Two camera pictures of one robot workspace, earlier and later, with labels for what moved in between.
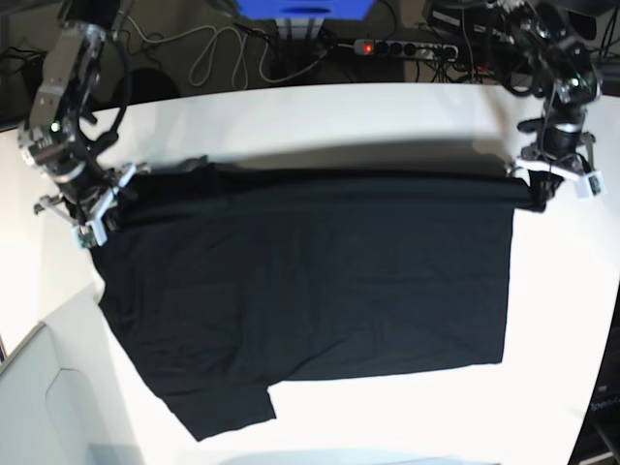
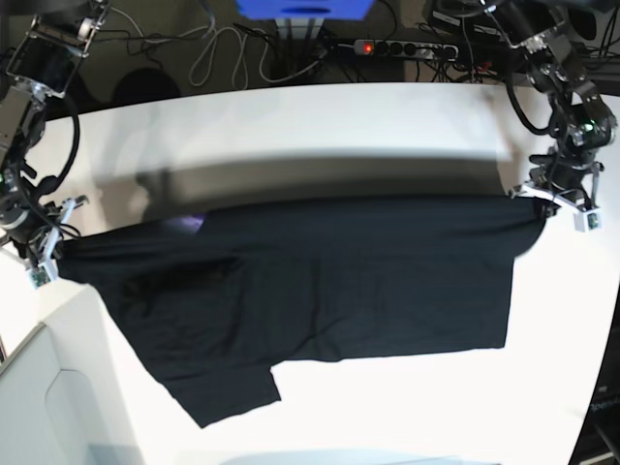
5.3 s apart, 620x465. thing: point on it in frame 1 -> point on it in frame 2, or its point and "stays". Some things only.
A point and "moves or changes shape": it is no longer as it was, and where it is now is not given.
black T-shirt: (222, 280) moves or changes shape
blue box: (304, 10) stays
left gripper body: (87, 195) -> (33, 228)
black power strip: (411, 48) stays
